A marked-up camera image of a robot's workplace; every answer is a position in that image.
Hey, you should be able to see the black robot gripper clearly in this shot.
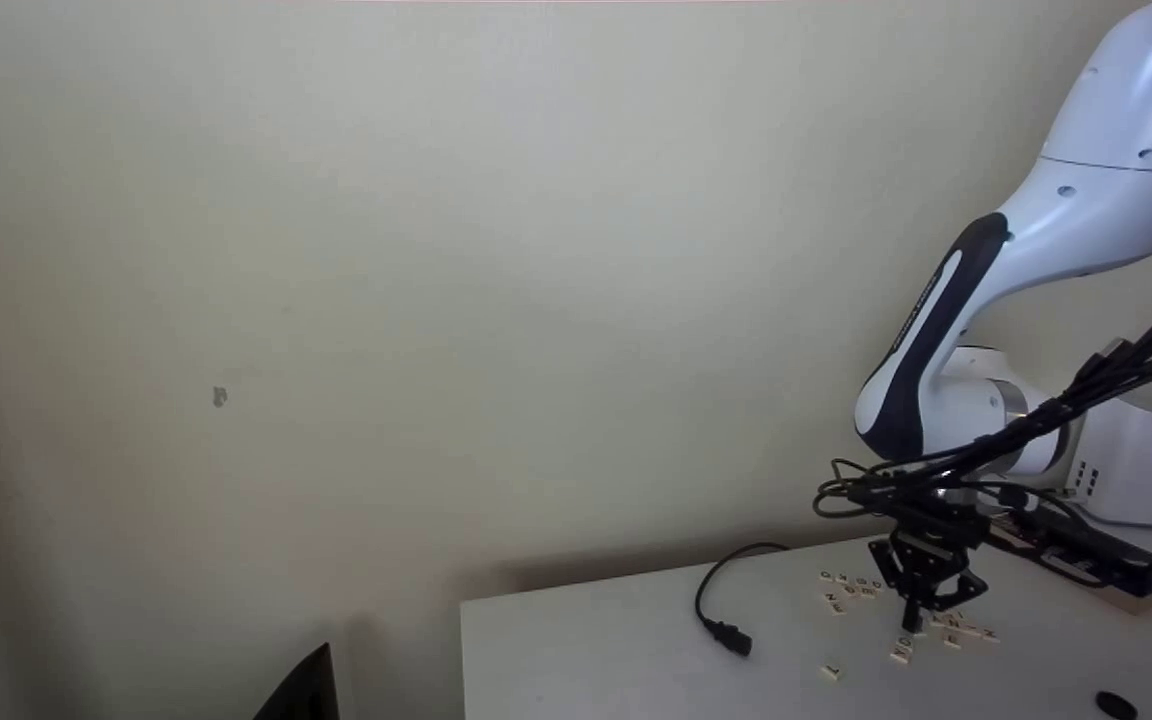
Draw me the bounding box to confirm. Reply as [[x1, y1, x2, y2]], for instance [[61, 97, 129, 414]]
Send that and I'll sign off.
[[867, 517, 988, 633]]

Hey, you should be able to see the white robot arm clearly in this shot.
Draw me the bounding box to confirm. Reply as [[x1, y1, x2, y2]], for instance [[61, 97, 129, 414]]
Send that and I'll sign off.
[[848, 0, 1152, 622]]

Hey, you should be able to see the cluster of cream letter tiles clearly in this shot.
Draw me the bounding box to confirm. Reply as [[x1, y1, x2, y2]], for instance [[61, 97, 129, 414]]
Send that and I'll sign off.
[[816, 570, 996, 654]]

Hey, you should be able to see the black remote control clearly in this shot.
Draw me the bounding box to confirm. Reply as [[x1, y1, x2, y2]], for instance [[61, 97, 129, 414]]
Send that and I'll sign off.
[[1006, 505, 1152, 598]]

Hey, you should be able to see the black round cap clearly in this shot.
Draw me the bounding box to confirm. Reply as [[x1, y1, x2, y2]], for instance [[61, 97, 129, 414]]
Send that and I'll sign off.
[[1090, 691, 1137, 720]]

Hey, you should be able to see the white speaker box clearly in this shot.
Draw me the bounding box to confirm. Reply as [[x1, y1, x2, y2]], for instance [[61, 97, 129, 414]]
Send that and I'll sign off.
[[1066, 400, 1152, 528]]

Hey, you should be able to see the black monitor corner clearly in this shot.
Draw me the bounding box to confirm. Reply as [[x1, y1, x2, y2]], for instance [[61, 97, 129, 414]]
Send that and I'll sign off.
[[254, 643, 340, 720]]

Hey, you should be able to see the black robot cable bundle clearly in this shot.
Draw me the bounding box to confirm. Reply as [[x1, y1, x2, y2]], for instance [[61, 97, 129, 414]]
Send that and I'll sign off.
[[809, 257, 1152, 528]]

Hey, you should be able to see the black power cable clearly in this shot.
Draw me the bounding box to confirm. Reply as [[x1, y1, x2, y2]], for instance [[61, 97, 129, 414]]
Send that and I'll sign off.
[[691, 537, 791, 661]]

